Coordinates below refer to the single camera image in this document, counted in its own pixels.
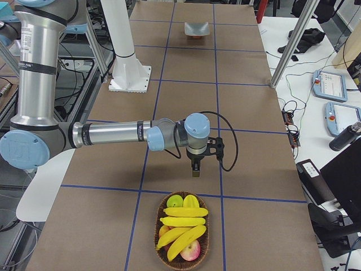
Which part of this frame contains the yellow starfruit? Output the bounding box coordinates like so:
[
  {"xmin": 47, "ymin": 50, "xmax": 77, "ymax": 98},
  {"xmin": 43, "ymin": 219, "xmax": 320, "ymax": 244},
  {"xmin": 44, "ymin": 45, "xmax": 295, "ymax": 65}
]
[{"xmin": 183, "ymin": 194, "xmax": 200, "ymax": 208}]

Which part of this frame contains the circuit board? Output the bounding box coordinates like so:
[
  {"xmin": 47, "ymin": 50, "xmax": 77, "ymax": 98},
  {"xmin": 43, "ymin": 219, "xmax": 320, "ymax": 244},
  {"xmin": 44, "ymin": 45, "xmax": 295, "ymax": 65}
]
[
  {"xmin": 282, "ymin": 111, "xmax": 294, "ymax": 125},
  {"xmin": 288, "ymin": 131, "xmax": 300, "ymax": 148}
]

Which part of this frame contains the aluminium frame post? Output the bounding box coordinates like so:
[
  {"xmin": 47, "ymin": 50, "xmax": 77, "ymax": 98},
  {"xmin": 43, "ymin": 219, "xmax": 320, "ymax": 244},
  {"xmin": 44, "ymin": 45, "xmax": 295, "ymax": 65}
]
[{"xmin": 270, "ymin": 0, "xmax": 320, "ymax": 89}]

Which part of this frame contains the red apple front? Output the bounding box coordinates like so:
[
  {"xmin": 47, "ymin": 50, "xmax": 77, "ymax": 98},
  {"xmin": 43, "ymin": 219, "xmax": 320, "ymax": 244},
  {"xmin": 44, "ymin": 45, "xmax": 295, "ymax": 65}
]
[{"xmin": 180, "ymin": 239, "xmax": 201, "ymax": 261}]

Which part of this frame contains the black monitor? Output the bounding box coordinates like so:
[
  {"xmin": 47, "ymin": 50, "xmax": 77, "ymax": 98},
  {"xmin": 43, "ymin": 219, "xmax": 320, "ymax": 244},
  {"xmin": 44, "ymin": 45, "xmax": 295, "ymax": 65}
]
[{"xmin": 320, "ymin": 139, "xmax": 360, "ymax": 222}]

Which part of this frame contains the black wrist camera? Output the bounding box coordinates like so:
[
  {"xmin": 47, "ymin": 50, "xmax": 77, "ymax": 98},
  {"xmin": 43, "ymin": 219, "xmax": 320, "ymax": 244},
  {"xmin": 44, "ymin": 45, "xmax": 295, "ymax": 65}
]
[{"xmin": 203, "ymin": 137, "xmax": 224, "ymax": 161}]

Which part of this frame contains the upper blue teach pendant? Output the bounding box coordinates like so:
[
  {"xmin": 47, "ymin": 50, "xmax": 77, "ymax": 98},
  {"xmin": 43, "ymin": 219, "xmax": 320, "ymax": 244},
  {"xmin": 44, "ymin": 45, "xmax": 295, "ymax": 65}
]
[{"xmin": 312, "ymin": 70, "xmax": 348, "ymax": 102}]

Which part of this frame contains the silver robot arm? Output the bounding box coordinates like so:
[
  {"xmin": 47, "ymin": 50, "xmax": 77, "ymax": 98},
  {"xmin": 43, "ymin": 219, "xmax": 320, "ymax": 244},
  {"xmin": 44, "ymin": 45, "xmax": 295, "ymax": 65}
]
[{"xmin": 1, "ymin": 1, "xmax": 210, "ymax": 176}]

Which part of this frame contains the green apple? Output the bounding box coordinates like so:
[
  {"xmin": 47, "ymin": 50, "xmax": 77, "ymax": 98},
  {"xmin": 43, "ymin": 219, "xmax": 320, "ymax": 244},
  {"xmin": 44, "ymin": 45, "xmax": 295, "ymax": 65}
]
[{"xmin": 166, "ymin": 194, "xmax": 183, "ymax": 208}]

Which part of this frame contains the yellow banana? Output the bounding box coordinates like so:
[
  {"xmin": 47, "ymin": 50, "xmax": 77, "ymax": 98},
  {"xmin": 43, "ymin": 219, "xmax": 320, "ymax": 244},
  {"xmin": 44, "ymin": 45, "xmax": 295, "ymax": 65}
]
[
  {"xmin": 163, "ymin": 207, "xmax": 209, "ymax": 217},
  {"xmin": 156, "ymin": 227, "xmax": 191, "ymax": 250},
  {"xmin": 167, "ymin": 225, "xmax": 206, "ymax": 261},
  {"xmin": 160, "ymin": 217, "xmax": 206, "ymax": 227}
]

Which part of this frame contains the lower blue teach pendant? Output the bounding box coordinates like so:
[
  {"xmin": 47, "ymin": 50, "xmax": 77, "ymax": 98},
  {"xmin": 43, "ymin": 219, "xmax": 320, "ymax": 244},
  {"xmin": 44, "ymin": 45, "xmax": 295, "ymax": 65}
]
[{"xmin": 325, "ymin": 102, "xmax": 360, "ymax": 137}]

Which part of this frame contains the grey square plate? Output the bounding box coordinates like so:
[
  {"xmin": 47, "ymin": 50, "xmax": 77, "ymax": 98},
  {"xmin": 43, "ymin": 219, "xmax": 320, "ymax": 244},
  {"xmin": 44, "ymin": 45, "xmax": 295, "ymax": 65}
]
[{"xmin": 184, "ymin": 22, "xmax": 210, "ymax": 38}]

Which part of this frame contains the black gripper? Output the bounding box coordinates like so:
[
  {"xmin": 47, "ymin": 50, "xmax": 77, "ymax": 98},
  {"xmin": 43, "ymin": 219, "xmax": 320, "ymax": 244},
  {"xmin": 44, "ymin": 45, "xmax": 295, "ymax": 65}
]
[{"xmin": 186, "ymin": 151, "xmax": 205, "ymax": 177}]

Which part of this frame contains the circuit board lower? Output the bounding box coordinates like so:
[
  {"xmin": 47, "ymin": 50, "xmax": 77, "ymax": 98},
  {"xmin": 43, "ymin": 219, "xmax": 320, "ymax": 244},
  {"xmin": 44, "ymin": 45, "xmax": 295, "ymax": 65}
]
[{"xmin": 288, "ymin": 131, "xmax": 300, "ymax": 148}]

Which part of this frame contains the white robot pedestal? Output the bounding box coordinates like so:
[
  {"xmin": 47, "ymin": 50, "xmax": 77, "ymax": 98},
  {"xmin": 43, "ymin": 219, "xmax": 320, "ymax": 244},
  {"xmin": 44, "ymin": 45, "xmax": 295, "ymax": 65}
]
[{"xmin": 101, "ymin": 0, "xmax": 152, "ymax": 93}]

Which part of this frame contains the blue teach pendant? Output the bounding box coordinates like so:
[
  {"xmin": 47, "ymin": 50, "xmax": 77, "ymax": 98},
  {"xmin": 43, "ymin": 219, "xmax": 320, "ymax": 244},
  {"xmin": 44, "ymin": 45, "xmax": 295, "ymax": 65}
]
[
  {"xmin": 325, "ymin": 102, "xmax": 360, "ymax": 137},
  {"xmin": 312, "ymin": 70, "xmax": 348, "ymax": 102}
]

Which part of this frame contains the black water bottle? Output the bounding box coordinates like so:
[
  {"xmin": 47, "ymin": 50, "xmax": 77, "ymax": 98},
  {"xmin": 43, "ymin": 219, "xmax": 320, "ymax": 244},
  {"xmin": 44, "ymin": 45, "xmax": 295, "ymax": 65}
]
[{"xmin": 329, "ymin": 121, "xmax": 360, "ymax": 151}]

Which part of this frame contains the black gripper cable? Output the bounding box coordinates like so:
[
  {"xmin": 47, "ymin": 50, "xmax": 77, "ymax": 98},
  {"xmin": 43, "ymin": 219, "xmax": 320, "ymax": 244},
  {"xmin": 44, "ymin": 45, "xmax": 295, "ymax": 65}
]
[{"xmin": 199, "ymin": 111, "xmax": 240, "ymax": 172}]

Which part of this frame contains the black box with label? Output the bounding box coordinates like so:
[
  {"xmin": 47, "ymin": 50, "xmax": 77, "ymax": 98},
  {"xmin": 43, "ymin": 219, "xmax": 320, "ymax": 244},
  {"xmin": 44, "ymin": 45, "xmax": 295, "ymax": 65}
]
[{"xmin": 296, "ymin": 159, "xmax": 336, "ymax": 205}]

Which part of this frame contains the circuit board upper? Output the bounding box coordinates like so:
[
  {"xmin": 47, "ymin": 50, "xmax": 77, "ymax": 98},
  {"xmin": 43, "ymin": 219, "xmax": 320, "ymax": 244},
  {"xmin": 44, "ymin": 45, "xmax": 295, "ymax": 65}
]
[{"xmin": 282, "ymin": 111, "xmax": 294, "ymax": 125}]

